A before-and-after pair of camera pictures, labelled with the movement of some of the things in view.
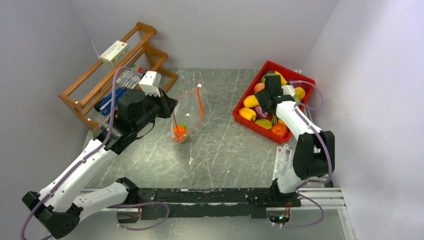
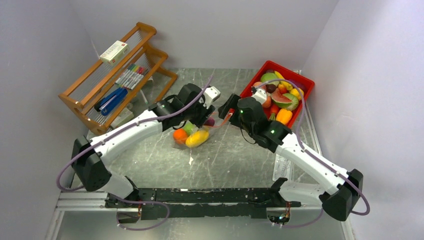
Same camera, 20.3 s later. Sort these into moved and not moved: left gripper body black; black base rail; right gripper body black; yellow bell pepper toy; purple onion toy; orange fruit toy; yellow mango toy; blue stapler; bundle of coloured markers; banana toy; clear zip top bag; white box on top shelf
Moved: right gripper body black; purple onion toy; yellow mango toy; left gripper body black; clear zip top bag
Not moved: white box on top shelf; bundle of coloured markers; orange fruit toy; banana toy; yellow bell pepper toy; blue stapler; black base rail
